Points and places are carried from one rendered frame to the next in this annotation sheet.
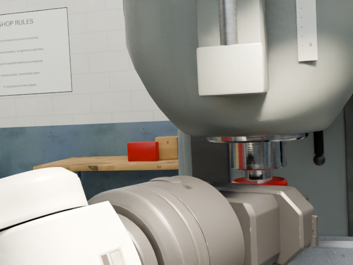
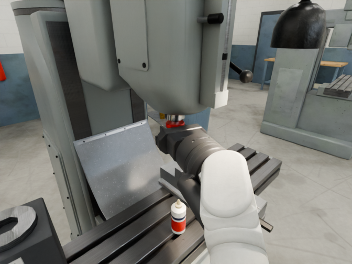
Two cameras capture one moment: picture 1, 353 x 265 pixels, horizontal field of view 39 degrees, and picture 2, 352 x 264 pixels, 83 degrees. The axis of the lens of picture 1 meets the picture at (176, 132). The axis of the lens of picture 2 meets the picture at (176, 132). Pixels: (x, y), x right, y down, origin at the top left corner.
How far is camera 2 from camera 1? 0.39 m
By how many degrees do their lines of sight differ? 60
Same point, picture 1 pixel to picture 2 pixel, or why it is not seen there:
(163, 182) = (206, 139)
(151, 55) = (179, 91)
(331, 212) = (127, 116)
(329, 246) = (129, 128)
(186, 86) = (191, 101)
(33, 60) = not seen: outside the picture
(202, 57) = (217, 96)
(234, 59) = (223, 96)
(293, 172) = (113, 105)
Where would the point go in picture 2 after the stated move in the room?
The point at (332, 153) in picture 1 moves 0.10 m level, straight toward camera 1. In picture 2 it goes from (125, 95) to (139, 100)
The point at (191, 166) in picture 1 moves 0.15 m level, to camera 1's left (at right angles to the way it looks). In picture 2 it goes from (67, 111) to (15, 127)
